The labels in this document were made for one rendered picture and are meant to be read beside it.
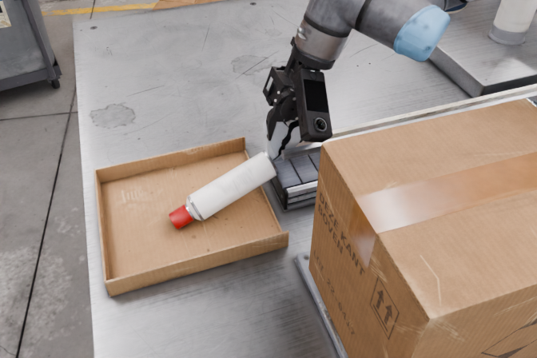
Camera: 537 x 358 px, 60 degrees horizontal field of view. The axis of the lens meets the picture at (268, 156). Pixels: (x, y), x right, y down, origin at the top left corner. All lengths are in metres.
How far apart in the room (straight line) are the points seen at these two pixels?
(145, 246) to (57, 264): 1.14
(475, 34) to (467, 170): 0.86
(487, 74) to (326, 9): 0.62
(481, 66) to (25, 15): 2.03
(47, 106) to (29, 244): 0.92
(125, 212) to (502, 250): 0.63
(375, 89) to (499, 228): 0.72
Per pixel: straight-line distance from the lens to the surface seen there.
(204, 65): 1.26
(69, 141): 2.46
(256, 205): 0.87
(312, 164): 0.89
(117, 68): 1.29
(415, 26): 0.66
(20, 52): 2.65
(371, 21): 0.68
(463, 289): 0.46
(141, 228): 0.86
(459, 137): 0.61
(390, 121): 0.95
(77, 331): 1.78
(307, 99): 0.71
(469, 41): 1.36
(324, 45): 0.71
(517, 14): 1.35
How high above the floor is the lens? 1.49
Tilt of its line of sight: 43 degrees down
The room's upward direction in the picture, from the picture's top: straight up
